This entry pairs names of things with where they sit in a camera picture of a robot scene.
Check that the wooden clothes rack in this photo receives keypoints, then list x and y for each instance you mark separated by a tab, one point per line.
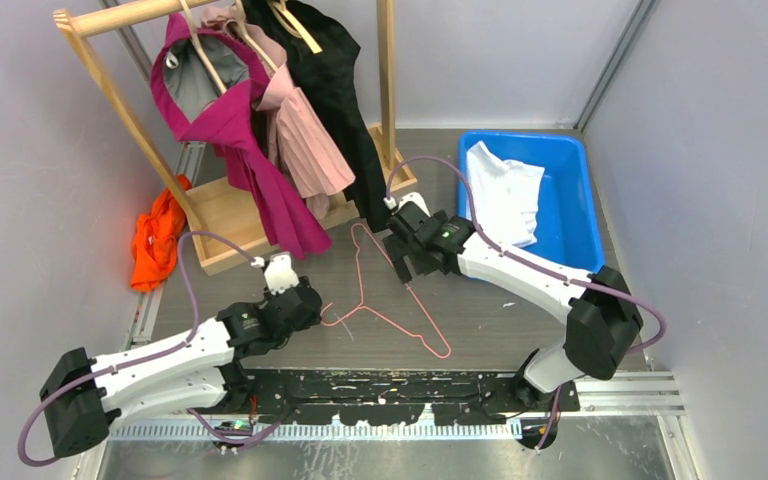
216	206

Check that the orange cloth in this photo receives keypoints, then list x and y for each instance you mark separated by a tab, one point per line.
154	244

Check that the white skirt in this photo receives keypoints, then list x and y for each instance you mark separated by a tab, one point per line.
506	195

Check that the black garment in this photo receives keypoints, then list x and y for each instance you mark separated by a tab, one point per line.
328	80

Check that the wooden hanger under magenta dress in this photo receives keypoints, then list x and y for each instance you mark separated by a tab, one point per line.
198	47

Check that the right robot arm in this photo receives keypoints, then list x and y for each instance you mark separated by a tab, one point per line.
595	309

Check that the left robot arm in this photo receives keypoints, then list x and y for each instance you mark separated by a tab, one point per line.
87	398

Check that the wooden hanger under pink garment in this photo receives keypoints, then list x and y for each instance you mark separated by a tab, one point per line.
238	27

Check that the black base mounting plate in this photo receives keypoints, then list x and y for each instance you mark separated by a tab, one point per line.
393	398

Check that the blue plastic bin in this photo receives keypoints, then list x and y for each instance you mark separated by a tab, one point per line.
567	228

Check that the wooden hanger under black garment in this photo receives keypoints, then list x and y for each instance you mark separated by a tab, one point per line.
293	25

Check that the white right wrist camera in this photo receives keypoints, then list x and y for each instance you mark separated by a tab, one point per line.
415	198

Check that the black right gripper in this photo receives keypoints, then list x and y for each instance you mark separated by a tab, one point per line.
399	250

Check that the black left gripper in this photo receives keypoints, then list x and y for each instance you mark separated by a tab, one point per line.
312	321

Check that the magenta dress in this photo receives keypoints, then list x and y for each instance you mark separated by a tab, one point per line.
194	111

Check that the pink pleated garment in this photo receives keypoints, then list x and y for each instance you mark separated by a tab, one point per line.
291	132

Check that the pink wire hanger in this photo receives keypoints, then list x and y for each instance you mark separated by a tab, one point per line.
384	299

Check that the aluminium rail frame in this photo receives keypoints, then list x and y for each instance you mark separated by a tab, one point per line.
627	394

